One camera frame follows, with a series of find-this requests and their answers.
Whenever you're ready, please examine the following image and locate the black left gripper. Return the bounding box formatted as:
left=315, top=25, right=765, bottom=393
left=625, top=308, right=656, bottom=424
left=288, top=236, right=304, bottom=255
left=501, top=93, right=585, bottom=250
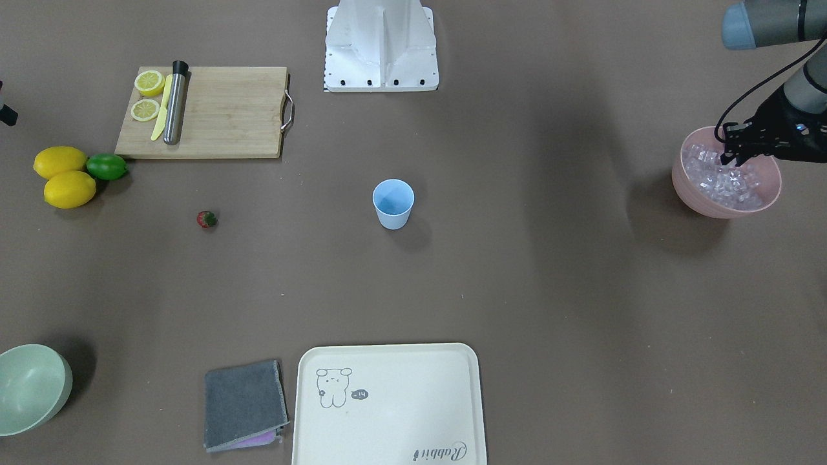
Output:
left=720, top=87, right=826, bottom=167

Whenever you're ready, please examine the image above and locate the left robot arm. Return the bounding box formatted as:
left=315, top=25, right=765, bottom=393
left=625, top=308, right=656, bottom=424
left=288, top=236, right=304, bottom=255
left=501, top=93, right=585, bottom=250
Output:
left=713, top=1, right=826, bottom=167

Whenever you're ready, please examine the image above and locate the pink bowl of ice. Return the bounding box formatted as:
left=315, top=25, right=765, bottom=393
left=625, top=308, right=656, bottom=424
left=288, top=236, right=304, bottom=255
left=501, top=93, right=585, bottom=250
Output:
left=671, top=127, right=782, bottom=220

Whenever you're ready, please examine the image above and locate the light blue cup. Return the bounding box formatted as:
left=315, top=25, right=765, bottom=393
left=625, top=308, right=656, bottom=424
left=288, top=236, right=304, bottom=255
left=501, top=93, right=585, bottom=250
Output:
left=372, top=179, right=415, bottom=231

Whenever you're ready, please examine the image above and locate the yellow lemon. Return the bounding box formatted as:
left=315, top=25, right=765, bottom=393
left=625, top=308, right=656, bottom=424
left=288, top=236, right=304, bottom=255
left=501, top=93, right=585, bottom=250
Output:
left=43, top=170, right=97, bottom=209
left=32, top=145, right=87, bottom=180

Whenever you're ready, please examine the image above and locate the green lime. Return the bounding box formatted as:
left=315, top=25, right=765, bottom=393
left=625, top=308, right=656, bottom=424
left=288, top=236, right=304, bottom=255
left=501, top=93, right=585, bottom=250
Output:
left=85, top=153, right=128, bottom=181

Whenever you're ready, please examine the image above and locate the lemon half slice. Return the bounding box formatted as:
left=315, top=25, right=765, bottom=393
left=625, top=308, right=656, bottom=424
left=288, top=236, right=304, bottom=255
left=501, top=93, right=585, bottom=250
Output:
left=130, top=98, right=160, bottom=123
left=134, top=70, right=166, bottom=98

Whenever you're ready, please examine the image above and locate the yellow plastic knife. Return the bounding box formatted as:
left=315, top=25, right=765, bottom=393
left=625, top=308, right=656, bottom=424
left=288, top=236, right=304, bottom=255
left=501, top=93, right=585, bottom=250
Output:
left=151, top=74, right=173, bottom=141

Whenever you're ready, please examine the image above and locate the steel muddler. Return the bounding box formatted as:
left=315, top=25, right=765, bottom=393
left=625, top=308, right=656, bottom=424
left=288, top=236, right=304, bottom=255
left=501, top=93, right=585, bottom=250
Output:
left=163, top=61, right=189, bottom=145

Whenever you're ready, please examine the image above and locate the red strawberry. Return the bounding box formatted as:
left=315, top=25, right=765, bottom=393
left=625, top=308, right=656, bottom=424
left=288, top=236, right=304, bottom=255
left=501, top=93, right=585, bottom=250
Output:
left=196, top=210, right=218, bottom=229

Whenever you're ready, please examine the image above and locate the bamboo cutting board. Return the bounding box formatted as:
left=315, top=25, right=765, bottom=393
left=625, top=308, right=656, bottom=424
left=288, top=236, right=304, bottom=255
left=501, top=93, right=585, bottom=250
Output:
left=114, top=66, right=295, bottom=160

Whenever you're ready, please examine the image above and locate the mint green bowl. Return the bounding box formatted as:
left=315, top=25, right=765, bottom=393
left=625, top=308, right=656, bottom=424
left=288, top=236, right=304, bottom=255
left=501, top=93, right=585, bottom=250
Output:
left=1, top=344, right=73, bottom=437

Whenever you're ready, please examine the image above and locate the grey folded cloth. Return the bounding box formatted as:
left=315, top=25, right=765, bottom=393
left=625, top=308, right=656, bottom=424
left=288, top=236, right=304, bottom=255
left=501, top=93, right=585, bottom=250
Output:
left=203, top=359, right=290, bottom=453

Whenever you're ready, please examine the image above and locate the cream serving tray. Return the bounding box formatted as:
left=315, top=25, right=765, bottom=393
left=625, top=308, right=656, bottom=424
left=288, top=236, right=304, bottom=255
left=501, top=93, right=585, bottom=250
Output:
left=291, top=342, right=488, bottom=464

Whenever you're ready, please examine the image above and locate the black camera cable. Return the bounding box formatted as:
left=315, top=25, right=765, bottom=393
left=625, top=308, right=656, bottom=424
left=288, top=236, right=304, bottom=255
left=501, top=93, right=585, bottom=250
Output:
left=713, top=39, right=827, bottom=144

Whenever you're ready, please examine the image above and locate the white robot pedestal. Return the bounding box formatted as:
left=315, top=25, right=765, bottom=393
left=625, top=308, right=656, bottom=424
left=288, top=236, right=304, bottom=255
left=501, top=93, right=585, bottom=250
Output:
left=323, top=1, right=440, bottom=92

